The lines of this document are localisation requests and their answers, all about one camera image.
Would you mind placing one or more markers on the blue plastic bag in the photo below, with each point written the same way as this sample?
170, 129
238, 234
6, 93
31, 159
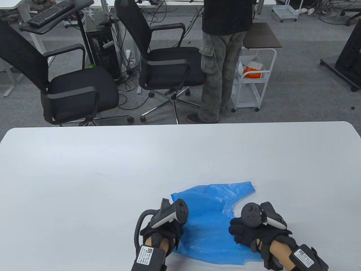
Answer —
208, 203

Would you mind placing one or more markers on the person's right forearm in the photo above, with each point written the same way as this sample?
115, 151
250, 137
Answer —
279, 254

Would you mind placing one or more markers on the white computer case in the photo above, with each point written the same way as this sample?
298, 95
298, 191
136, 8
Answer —
96, 22

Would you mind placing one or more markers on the white power strip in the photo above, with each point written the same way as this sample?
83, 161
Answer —
306, 10

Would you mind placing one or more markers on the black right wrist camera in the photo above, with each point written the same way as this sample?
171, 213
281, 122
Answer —
304, 258

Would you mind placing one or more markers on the black keyboard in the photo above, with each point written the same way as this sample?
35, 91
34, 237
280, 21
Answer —
48, 14

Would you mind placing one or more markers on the small white rolling cart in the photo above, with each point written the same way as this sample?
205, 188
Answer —
283, 11

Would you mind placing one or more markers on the person's right hand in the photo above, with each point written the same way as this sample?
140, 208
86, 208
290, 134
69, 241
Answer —
245, 234

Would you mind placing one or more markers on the person's left forearm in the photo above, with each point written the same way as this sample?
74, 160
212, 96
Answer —
156, 242

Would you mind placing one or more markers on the dark brown wooden board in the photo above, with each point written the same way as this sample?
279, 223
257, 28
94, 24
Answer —
263, 35

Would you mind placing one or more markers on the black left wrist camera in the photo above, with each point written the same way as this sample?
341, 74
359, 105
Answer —
149, 257

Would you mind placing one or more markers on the white desk with angled legs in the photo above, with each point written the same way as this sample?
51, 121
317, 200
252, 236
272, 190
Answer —
8, 4

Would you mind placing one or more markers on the long white desk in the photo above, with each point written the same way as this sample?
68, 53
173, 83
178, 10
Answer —
268, 2

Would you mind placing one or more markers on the black grey left hand controller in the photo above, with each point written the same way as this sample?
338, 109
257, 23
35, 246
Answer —
180, 211

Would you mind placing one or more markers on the person's left hand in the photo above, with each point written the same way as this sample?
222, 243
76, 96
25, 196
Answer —
175, 231

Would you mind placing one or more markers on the black mesh office chair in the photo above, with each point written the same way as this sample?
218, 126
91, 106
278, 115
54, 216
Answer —
169, 66
81, 90

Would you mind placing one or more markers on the black computer tower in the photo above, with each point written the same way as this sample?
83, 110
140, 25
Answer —
103, 56

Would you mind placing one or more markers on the black floor stand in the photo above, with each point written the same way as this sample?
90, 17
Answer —
349, 50

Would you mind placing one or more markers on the black keyboard stand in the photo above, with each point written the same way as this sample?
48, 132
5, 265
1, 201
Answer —
80, 6

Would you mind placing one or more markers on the black grey hand controller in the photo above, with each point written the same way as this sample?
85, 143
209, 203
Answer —
180, 211
251, 214

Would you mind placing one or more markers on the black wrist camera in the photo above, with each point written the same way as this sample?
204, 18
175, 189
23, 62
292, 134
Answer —
149, 257
304, 258

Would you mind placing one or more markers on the black grey right hand controller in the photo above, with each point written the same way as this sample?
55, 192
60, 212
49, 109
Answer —
251, 214

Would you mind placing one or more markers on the orange bag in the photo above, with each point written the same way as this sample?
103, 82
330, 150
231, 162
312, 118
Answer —
252, 72

